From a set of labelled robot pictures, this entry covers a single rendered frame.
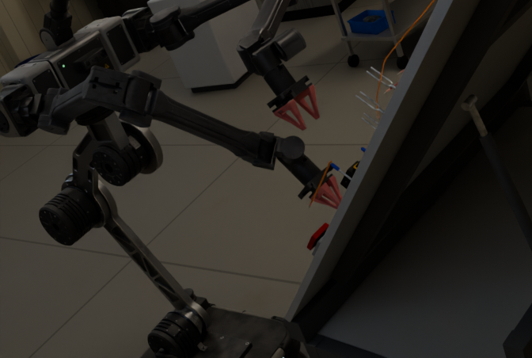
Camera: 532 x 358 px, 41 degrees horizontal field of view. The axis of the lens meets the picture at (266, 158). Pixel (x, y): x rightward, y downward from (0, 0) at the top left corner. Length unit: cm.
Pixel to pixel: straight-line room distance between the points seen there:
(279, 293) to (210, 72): 299
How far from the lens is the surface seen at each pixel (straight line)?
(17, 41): 839
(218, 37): 579
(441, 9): 98
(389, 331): 172
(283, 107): 164
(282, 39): 168
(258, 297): 338
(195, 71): 607
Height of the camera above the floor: 193
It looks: 25 degrees down
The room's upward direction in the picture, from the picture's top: 22 degrees counter-clockwise
